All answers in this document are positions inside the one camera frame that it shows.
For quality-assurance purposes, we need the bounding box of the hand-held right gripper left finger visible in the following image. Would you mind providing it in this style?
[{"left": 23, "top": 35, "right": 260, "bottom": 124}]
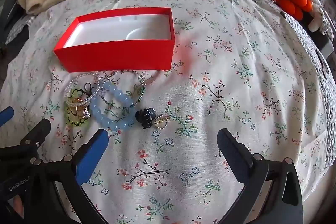
[{"left": 31, "top": 129, "right": 109, "bottom": 224}]

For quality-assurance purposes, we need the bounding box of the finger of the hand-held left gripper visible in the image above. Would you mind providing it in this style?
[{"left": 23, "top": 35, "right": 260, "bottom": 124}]
[
  {"left": 0, "top": 118, "right": 52, "bottom": 161},
  {"left": 0, "top": 106, "right": 15, "bottom": 132}
]

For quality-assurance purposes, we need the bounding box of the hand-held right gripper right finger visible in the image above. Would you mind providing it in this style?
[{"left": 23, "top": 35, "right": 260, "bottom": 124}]
[{"left": 217, "top": 128, "right": 304, "bottom": 224}]

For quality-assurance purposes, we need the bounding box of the blue beaded bracelet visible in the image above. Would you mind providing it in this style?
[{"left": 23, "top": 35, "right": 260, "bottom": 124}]
[{"left": 90, "top": 82, "right": 137, "bottom": 131}]

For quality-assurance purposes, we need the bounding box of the clear beaded bracelet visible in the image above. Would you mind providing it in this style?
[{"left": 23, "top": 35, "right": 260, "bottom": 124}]
[{"left": 66, "top": 73, "right": 103, "bottom": 106}]

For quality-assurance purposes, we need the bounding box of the black hair claw clip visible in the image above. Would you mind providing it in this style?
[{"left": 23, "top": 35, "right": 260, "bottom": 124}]
[{"left": 135, "top": 107, "right": 156, "bottom": 129}]

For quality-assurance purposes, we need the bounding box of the thin dark beaded bracelet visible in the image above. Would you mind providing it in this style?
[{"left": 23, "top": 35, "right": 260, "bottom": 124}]
[{"left": 102, "top": 70, "right": 146, "bottom": 109}]

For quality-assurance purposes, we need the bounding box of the gold ring with chain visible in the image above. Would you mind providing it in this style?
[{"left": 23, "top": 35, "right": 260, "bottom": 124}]
[{"left": 153, "top": 114, "right": 170, "bottom": 130}]

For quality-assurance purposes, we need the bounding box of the red cardboard box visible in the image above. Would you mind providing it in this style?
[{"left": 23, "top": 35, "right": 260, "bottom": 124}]
[{"left": 54, "top": 7, "right": 176, "bottom": 74}]

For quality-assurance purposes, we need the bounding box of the floral bedsheet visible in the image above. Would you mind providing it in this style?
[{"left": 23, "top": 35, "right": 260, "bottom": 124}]
[{"left": 0, "top": 0, "right": 331, "bottom": 224}]

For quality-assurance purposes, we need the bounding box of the grey checked cloth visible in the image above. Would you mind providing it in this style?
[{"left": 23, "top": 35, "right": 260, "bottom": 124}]
[{"left": 6, "top": 16, "right": 36, "bottom": 44}]

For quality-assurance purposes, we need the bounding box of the dark grey bedside furniture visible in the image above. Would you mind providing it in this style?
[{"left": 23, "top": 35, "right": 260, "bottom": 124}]
[{"left": 0, "top": 0, "right": 30, "bottom": 52}]

